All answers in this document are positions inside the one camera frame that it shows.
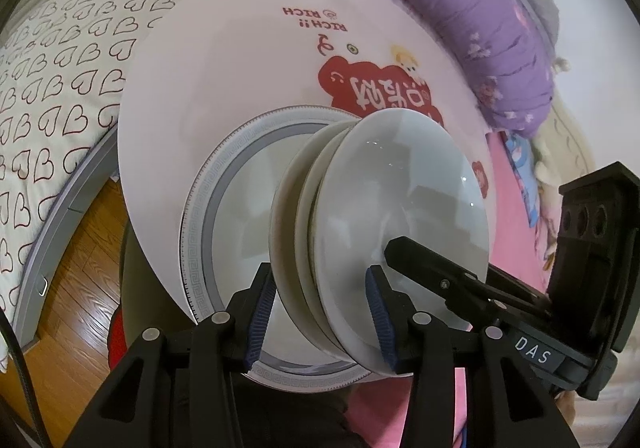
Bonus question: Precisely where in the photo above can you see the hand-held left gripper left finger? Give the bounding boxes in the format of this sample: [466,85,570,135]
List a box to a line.
[82,262,276,448]

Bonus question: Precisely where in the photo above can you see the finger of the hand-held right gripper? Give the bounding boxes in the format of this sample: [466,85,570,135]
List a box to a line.
[384,236,553,329]

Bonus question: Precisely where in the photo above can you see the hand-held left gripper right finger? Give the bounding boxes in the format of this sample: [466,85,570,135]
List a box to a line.
[364,265,568,448]

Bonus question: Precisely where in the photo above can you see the shallow white bowl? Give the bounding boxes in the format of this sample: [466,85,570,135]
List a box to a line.
[312,108,493,375]

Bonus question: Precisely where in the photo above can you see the large white bowl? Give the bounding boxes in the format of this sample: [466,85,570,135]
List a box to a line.
[269,119,361,359]

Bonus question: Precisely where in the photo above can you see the white bowl with grey band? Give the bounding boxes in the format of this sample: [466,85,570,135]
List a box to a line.
[295,120,371,369]

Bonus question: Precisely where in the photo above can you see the white plate with grey rim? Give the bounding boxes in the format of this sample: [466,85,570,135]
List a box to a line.
[177,104,401,381]

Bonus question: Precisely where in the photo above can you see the pink bed blanket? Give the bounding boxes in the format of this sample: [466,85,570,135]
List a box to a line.
[345,128,566,448]

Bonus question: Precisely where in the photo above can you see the person's dark trousers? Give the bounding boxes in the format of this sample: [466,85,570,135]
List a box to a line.
[122,223,416,448]

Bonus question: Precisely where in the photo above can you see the blue floral pillow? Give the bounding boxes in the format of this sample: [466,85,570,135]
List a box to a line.
[502,133,541,229]

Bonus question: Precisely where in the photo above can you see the cream bed headboard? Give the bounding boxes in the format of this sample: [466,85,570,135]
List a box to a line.
[550,58,601,179]

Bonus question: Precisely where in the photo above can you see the red cloth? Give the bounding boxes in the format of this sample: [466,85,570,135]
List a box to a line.
[106,305,132,371]

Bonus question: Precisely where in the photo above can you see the grey bed base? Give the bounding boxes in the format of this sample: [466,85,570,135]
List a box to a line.
[10,128,123,354]

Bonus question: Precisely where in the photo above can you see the purple floral quilt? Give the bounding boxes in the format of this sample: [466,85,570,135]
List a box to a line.
[300,0,558,129]

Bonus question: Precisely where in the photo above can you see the round pink printed table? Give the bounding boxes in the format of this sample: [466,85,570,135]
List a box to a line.
[116,0,493,329]

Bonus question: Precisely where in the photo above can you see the heart print bed sheet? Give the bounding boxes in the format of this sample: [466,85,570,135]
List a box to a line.
[0,0,281,374]

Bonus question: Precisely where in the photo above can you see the black cable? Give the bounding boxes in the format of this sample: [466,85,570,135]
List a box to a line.
[0,313,51,448]

